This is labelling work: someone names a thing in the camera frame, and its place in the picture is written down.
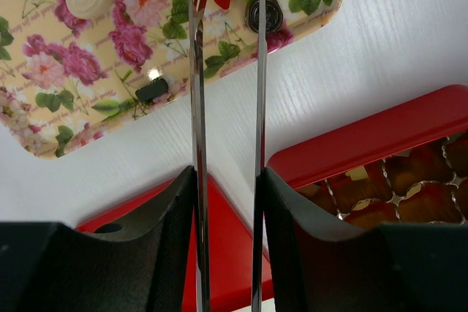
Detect floral serving tray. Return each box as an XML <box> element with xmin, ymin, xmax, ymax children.
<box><xmin>1</xmin><ymin>0</ymin><xmax>342</xmax><ymax>158</ymax></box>

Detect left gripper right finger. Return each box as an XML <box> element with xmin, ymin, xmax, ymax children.
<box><xmin>262</xmin><ymin>169</ymin><xmax>467</xmax><ymax>311</ymax></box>

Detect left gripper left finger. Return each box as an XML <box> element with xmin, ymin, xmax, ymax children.
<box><xmin>1</xmin><ymin>167</ymin><xmax>194</xmax><ymax>311</ymax></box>

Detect dark round chocolate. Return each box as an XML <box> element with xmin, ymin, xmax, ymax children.
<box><xmin>243</xmin><ymin>0</ymin><xmax>284</xmax><ymax>34</ymax></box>

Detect metal serving tongs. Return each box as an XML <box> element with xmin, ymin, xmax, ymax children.
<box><xmin>186</xmin><ymin>0</ymin><xmax>270</xmax><ymax>312</ymax></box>

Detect red chocolate box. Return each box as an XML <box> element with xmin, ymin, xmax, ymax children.
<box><xmin>268</xmin><ymin>85</ymin><xmax>467</xmax><ymax>229</ymax></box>

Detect red box lid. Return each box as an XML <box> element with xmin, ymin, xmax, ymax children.
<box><xmin>76</xmin><ymin>176</ymin><xmax>273</xmax><ymax>311</ymax></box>

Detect dark flat chocolate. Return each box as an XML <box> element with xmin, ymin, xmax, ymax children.
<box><xmin>135</xmin><ymin>77</ymin><xmax>169</xmax><ymax>102</ymax></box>

